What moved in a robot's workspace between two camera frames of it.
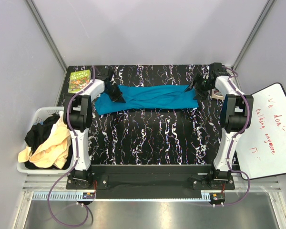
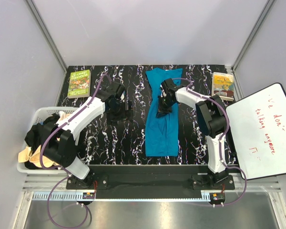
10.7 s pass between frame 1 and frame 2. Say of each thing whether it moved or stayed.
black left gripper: moved
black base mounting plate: stayed
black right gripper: moved
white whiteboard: stayed
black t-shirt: stayed
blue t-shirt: moved
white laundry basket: stayed
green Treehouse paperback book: stayed
